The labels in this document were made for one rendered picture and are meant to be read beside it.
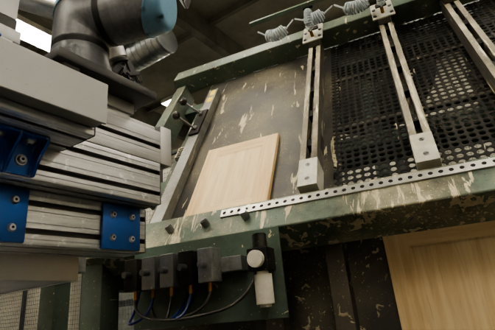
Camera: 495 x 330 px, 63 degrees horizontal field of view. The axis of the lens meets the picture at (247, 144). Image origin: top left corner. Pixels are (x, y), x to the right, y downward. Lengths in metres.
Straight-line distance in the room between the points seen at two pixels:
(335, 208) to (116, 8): 0.74
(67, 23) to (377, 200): 0.85
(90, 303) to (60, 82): 1.04
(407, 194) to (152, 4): 0.77
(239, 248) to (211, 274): 0.13
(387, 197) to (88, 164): 0.75
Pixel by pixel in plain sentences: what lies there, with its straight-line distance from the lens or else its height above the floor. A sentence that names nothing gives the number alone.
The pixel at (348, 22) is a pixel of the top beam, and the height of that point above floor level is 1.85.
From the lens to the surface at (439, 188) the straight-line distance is 1.14.
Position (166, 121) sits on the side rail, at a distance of 2.10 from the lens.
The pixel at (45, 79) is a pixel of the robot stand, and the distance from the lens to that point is 0.62.
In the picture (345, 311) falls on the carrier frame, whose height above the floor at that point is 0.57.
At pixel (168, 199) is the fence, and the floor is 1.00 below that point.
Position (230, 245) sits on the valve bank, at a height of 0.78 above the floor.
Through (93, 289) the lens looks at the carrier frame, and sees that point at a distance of 1.56.
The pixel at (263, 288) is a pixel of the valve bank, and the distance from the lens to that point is 1.12.
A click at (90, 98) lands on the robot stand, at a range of 0.65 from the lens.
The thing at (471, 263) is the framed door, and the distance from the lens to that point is 1.35.
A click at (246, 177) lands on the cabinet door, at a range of 1.46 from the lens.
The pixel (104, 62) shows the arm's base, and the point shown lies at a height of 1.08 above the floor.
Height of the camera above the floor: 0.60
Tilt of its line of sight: 22 degrees up
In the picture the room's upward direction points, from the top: 6 degrees counter-clockwise
